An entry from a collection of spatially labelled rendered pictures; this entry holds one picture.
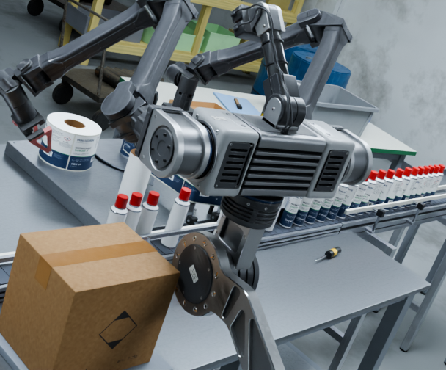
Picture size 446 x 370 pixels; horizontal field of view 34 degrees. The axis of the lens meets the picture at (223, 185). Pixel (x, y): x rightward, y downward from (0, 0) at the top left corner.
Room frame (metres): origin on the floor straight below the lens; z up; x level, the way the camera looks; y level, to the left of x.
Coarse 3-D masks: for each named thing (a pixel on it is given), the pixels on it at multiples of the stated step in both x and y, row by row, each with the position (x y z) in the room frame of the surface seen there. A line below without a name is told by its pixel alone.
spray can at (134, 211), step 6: (132, 192) 1.94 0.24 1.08; (138, 192) 1.95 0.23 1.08; (132, 198) 1.93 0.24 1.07; (138, 198) 1.93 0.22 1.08; (132, 204) 1.93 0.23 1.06; (138, 204) 1.93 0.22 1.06; (132, 210) 1.92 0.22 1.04; (138, 210) 1.93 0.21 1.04; (132, 216) 1.92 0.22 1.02; (138, 216) 1.93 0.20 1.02; (126, 222) 1.92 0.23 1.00; (132, 222) 1.92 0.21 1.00; (132, 228) 1.92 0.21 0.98
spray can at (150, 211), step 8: (152, 192) 1.99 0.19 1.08; (152, 200) 1.97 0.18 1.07; (144, 208) 1.97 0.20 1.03; (152, 208) 1.97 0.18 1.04; (144, 216) 1.97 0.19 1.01; (152, 216) 1.97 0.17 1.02; (144, 224) 1.96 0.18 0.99; (152, 224) 1.98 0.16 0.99; (136, 232) 1.97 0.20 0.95; (144, 232) 1.97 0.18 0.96
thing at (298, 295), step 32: (0, 160) 2.38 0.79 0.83; (0, 192) 2.15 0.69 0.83; (32, 192) 2.23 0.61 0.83; (0, 224) 1.95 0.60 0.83; (32, 224) 2.02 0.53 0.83; (64, 224) 2.09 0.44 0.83; (256, 256) 2.34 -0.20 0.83; (288, 256) 2.43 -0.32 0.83; (320, 256) 2.53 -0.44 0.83; (352, 256) 2.64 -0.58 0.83; (384, 256) 2.75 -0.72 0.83; (256, 288) 2.12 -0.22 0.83; (288, 288) 2.20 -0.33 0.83; (320, 288) 2.28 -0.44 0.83; (352, 288) 2.36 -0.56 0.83; (384, 288) 2.46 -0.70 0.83; (416, 288) 2.55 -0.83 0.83; (192, 320) 1.80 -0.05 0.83; (288, 320) 1.99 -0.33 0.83; (320, 320) 2.06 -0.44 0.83; (160, 352) 1.60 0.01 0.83; (192, 352) 1.65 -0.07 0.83; (224, 352) 1.70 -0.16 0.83
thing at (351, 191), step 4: (348, 188) 2.85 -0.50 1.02; (352, 188) 2.85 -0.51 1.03; (356, 188) 2.86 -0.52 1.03; (348, 192) 2.85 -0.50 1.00; (352, 192) 2.85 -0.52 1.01; (348, 196) 2.85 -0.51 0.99; (352, 196) 2.86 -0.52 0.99; (344, 200) 2.85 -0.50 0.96; (348, 200) 2.85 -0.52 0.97; (344, 204) 2.85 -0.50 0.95; (348, 204) 2.86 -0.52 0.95; (340, 208) 2.85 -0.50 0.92; (344, 208) 2.85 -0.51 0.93; (348, 208) 2.87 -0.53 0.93; (340, 212) 2.85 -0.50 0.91; (340, 216) 2.85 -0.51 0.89; (344, 216) 2.86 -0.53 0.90
